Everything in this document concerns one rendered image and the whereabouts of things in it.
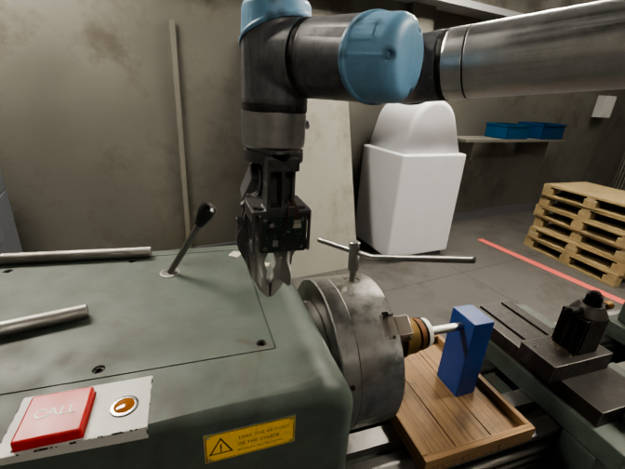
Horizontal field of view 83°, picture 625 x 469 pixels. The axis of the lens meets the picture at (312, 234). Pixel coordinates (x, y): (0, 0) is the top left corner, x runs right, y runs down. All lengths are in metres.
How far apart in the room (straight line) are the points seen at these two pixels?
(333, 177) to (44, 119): 2.32
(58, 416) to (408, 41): 0.50
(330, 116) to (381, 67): 3.14
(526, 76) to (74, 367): 0.61
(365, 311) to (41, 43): 3.04
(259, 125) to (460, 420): 0.84
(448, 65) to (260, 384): 0.42
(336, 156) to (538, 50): 3.07
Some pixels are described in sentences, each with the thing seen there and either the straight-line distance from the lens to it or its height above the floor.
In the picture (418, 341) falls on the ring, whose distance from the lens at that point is 0.86.
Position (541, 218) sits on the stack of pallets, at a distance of 4.97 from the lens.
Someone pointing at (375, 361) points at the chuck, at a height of 1.16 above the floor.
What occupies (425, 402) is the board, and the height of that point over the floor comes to 0.88.
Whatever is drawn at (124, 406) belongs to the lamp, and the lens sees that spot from 0.48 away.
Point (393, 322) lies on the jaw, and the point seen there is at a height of 1.20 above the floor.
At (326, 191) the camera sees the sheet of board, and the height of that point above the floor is 0.74.
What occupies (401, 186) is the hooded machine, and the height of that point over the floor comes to 0.82.
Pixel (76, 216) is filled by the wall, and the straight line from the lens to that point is 3.52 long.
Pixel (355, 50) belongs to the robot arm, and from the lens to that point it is 0.33.
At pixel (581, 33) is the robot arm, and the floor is 1.65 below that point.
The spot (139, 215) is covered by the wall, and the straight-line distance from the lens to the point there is 3.50.
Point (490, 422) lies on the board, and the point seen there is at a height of 0.88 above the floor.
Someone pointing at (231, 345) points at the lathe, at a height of 1.25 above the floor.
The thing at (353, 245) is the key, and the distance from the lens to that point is 0.71.
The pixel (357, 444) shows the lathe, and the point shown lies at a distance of 0.93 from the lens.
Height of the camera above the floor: 1.59
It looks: 22 degrees down
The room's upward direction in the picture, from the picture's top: 4 degrees clockwise
